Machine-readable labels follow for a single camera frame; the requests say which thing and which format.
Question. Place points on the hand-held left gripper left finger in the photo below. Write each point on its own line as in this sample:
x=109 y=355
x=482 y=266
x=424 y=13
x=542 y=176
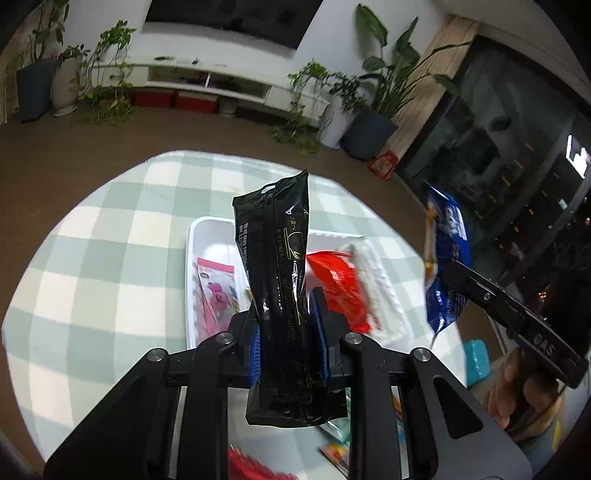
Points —
x=253 y=353

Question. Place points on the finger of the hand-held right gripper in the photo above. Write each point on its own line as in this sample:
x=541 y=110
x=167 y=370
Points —
x=475 y=288

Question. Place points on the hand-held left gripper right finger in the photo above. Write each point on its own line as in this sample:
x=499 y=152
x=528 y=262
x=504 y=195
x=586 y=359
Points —
x=319 y=337

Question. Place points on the blue snack packet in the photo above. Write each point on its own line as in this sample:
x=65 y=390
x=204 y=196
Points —
x=448 y=240

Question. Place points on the shiny red snack packet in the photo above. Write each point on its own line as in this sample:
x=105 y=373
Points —
x=337 y=281

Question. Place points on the pink cartoon snack packet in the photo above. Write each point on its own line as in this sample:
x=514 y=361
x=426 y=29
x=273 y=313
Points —
x=214 y=295

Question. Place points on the black snack packet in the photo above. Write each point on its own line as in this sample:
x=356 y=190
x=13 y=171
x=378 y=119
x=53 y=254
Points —
x=277 y=277

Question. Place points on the white snack packet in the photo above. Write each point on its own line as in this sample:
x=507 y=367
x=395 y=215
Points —
x=381 y=277

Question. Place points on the green striped snack packet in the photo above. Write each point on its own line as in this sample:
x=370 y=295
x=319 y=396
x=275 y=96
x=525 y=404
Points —
x=337 y=427

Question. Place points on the red textured snack packet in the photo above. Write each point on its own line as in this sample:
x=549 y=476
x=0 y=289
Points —
x=254 y=464

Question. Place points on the white plastic tray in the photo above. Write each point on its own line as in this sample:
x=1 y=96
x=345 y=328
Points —
x=212 y=237

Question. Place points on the person's right hand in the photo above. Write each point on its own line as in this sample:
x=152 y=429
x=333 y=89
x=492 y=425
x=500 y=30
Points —
x=505 y=387

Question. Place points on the teal stool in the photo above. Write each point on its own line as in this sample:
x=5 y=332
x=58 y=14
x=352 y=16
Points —
x=478 y=364

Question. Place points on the glass sliding door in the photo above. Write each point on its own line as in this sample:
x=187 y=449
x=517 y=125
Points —
x=508 y=161

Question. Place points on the red paper bag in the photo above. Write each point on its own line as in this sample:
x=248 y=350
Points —
x=384 y=165

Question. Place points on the broad-leaf plant in blue pot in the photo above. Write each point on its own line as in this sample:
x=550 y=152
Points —
x=369 y=134

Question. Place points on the bushy plant in white pot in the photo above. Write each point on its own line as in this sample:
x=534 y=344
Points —
x=339 y=120

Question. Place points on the trailing pothos plant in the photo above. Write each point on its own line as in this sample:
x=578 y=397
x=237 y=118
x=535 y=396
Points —
x=302 y=106
x=108 y=78

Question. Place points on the white jar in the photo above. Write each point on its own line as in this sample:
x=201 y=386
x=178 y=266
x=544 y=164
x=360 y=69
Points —
x=227 y=107

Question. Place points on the red storage box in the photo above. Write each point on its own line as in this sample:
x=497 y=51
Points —
x=153 y=99
x=196 y=102

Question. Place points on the white television cabinet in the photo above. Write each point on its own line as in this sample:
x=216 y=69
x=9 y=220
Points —
x=184 y=76

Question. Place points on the small plant in ribbed pot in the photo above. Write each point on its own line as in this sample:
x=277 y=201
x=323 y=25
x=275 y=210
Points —
x=64 y=87

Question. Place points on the leafy tree in blue pot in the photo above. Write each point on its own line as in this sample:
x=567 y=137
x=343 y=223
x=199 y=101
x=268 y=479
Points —
x=37 y=87

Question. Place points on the wall television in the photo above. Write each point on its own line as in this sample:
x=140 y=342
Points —
x=231 y=18

